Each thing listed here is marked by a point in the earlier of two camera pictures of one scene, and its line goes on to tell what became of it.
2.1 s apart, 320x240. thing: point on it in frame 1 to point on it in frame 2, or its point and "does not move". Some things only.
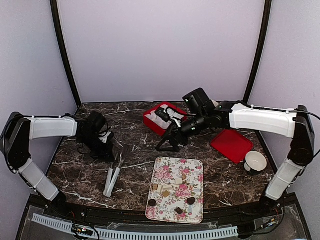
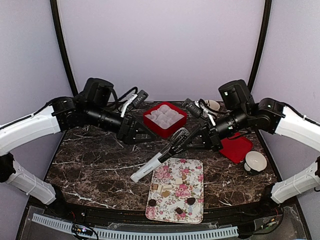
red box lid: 232,144 does not move
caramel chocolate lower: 166,193 does not move
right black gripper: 174,133 to 214,140
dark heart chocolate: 190,201 does not move
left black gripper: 104,156 to 128,134
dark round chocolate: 152,202 does not move
